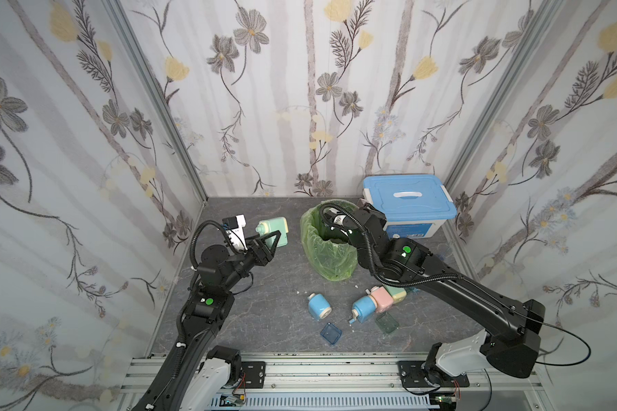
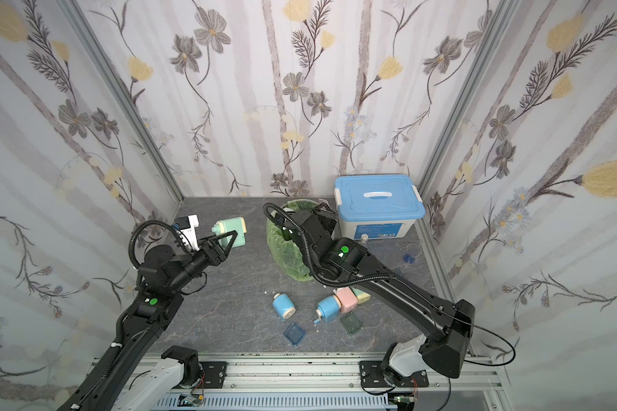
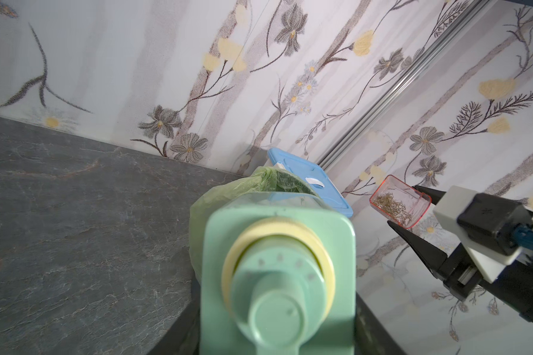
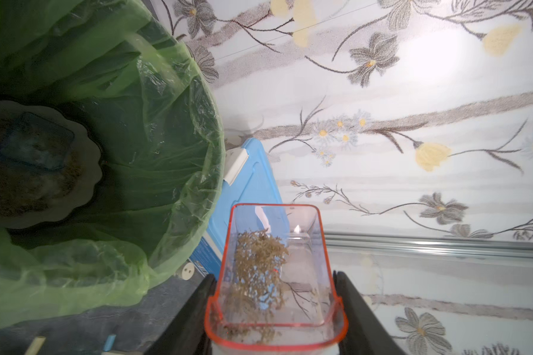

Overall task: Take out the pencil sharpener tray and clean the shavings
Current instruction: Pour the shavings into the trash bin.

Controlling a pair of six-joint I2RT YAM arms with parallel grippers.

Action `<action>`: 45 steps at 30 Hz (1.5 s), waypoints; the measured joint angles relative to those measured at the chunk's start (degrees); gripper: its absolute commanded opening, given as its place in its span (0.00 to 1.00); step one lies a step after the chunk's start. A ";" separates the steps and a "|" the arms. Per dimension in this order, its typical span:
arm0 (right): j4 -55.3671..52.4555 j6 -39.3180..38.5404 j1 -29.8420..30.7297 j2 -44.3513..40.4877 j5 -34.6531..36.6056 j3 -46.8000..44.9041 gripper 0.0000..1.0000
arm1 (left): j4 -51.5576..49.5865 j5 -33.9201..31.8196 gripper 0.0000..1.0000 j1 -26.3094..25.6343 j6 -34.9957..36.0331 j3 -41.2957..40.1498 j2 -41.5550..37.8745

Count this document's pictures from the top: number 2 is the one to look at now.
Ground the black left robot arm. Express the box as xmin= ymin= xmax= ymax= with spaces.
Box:
xmin=59 ymin=217 xmax=247 ymax=410

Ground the clear green shavings tray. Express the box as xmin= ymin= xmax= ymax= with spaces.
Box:
xmin=339 ymin=312 xmax=363 ymax=335

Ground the blue sharpener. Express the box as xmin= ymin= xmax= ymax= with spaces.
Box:
xmin=272 ymin=293 xmax=297 ymax=320
xmin=314 ymin=296 xmax=341 ymax=325

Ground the pink pencil sharpener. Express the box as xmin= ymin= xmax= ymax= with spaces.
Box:
xmin=334 ymin=287 xmax=358 ymax=314

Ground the blue lidded storage box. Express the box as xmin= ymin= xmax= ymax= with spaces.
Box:
xmin=334 ymin=174 xmax=426 ymax=240

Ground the green yellow pencil sharpener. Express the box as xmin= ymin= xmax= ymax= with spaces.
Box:
xmin=351 ymin=288 xmax=372 ymax=305

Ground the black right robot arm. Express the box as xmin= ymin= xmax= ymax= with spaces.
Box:
xmin=263 ymin=203 xmax=479 ymax=379

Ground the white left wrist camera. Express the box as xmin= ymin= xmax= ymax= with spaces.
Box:
xmin=174 ymin=215 xmax=199 ymax=252

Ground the green bagged trash bin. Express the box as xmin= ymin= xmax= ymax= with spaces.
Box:
xmin=266 ymin=199 xmax=332 ymax=282

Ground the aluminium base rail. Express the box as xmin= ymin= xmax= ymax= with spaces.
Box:
xmin=112 ymin=351 xmax=495 ymax=411

